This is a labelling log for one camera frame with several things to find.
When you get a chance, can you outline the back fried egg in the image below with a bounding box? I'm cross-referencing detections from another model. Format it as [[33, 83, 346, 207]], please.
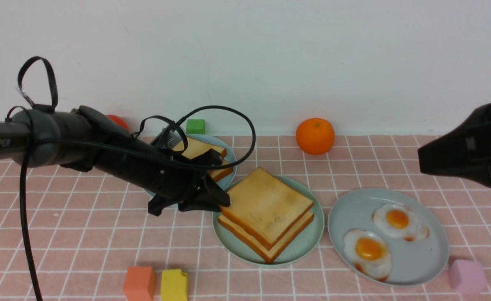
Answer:
[[372, 204, 430, 242]]

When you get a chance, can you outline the orange tangerine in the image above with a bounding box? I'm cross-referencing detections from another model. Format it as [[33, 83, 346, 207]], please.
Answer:
[[295, 118, 335, 156]]

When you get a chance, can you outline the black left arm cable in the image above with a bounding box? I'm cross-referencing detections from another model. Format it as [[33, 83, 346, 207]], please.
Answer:
[[5, 56, 257, 301]]

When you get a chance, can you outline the yellow block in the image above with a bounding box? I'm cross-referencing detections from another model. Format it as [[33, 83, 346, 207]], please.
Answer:
[[160, 269, 188, 301]]

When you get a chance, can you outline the grey plate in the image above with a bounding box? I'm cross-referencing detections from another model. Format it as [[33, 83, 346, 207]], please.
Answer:
[[327, 188, 449, 286]]

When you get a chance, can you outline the orange block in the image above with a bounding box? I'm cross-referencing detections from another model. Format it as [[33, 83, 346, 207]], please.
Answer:
[[123, 266, 157, 301]]

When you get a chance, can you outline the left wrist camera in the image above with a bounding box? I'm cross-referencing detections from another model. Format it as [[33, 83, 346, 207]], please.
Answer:
[[150, 126, 187, 152]]

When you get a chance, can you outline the pink block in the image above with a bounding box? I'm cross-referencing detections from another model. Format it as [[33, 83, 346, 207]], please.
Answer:
[[448, 259, 488, 295]]

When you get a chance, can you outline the red yellow pomegranate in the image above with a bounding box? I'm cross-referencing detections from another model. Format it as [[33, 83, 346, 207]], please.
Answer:
[[106, 115, 130, 132]]

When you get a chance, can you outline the front fried egg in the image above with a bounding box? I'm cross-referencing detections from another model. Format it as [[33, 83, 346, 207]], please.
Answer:
[[343, 229, 391, 282]]

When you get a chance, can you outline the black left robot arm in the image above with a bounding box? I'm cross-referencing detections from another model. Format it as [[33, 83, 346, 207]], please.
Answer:
[[0, 105, 230, 217]]

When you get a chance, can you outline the mint green plate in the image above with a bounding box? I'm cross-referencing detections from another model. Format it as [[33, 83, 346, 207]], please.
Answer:
[[212, 175, 325, 268]]

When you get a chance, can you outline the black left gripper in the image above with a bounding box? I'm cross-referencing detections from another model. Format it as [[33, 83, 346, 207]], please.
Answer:
[[78, 105, 230, 217]]

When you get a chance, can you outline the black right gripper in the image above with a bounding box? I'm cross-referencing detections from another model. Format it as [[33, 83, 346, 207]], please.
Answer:
[[418, 103, 491, 188]]

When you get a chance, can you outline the pink grid tablecloth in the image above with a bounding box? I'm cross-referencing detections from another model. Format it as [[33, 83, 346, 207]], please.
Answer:
[[0, 135, 491, 301]]

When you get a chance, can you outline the green cube block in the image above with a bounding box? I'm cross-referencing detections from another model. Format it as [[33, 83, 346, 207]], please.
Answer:
[[186, 119, 206, 135]]

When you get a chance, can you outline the fried egg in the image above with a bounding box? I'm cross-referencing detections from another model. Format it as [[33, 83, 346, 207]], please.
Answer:
[[372, 204, 430, 242], [343, 229, 391, 282]]

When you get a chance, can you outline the light blue plate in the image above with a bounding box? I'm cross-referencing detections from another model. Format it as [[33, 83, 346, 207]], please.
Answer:
[[140, 147, 237, 199]]

